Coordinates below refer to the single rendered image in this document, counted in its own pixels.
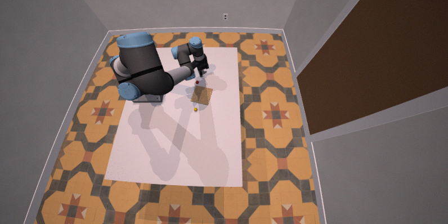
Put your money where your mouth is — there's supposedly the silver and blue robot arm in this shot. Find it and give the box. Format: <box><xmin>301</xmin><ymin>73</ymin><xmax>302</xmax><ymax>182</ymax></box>
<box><xmin>109</xmin><ymin>32</ymin><xmax>204</xmax><ymax>101</ymax></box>

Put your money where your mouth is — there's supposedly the tan mat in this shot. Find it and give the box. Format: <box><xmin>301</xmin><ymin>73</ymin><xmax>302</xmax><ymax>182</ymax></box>
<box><xmin>191</xmin><ymin>86</ymin><xmax>213</xmax><ymax>105</ymax></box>

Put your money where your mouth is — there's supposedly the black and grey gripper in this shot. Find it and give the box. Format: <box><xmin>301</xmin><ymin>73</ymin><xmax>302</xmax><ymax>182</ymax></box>
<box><xmin>195</xmin><ymin>54</ymin><xmax>209</xmax><ymax>77</ymax></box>

